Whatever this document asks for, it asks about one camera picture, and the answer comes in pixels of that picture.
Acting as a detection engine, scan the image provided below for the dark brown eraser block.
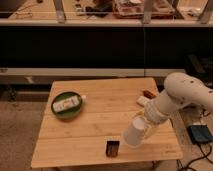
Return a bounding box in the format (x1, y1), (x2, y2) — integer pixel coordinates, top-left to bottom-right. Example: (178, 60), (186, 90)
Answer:
(105, 141), (120, 157)

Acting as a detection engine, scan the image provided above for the white tube on plate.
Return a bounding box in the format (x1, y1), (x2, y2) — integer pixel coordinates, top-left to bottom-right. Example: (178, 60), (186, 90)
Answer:
(53, 95), (83, 112)

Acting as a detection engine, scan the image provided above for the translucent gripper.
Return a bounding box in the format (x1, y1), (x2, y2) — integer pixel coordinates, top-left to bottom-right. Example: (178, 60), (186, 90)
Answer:
(133, 111), (159, 139)

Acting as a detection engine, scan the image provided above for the black floor cable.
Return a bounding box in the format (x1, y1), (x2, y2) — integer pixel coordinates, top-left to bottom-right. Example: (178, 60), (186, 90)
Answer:
(176, 143), (213, 171)

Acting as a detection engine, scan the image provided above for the wooden folding table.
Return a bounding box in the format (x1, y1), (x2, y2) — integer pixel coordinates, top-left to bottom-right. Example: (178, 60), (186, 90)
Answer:
(31, 78), (182, 168)

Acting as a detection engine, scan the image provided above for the green round plate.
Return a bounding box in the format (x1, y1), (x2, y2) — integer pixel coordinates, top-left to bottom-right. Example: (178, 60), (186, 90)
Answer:
(51, 92), (83, 119)

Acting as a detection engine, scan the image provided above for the black power adapter box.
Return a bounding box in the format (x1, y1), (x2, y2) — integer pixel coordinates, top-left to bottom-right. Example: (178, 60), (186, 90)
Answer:
(187, 125), (213, 144)

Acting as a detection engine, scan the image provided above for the white rectangular block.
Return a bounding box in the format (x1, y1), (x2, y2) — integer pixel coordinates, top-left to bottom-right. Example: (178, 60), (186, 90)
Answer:
(137, 96), (149, 107)

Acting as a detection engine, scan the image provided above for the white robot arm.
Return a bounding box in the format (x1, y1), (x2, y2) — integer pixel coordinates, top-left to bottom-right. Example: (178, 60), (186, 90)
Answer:
(133, 72), (213, 140)

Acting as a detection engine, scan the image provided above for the dark red snack bar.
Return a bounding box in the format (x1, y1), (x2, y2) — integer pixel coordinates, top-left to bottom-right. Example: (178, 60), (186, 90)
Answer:
(143, 90), (156, 99)

